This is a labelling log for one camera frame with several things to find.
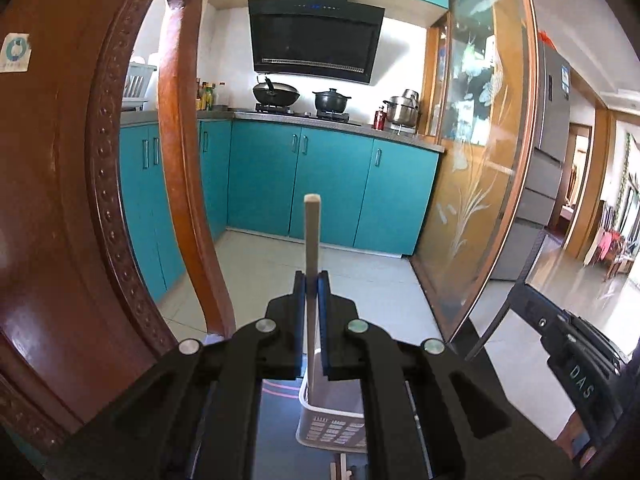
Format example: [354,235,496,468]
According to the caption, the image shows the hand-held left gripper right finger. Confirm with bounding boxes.
[319,270,583,480]

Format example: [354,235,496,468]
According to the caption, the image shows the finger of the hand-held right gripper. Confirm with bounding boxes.
[507,284,567,357]

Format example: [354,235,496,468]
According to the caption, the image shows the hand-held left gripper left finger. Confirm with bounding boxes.
[45,270,307,480]

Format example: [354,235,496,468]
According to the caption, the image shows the pale wooden chopstick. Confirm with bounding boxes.
[303,193,322,397]

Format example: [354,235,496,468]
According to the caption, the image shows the white plastic basket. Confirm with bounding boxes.
[298,375,368,453]

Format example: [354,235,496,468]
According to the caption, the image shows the teal base cabinets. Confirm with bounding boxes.
[119,120,441,306]

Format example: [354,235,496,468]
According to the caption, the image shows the etched glass sliding door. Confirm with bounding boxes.
[411,0,538,343]

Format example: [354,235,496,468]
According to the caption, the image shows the silver refrigerator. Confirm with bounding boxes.
[490,40,572,281]

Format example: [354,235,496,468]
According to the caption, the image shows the grey kitchen countertop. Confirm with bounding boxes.
[120,109,446,153]

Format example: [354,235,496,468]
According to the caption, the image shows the gas stove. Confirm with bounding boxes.
[255,103,362,126]

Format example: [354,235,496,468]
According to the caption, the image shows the black lidded pot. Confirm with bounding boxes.
[312,88,352,115]

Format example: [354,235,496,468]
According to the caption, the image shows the stainless steel pot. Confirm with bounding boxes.
[383,89,421,127]

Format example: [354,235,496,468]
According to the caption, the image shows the black wok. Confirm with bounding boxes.
[252,76,301,107]

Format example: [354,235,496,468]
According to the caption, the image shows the row of condiment bottles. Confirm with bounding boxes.
[196,78,228,111]

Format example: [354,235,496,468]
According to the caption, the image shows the black range hood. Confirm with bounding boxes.
[248,0,386,85]

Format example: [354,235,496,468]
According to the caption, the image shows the white dish rack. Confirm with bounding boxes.
[122,54,161,111]

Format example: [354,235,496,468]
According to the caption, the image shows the carved wooden chair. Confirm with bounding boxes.
[0,0,237,461]

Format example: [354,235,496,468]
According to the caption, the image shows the wooden door frame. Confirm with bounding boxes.
[564,106,617,263]

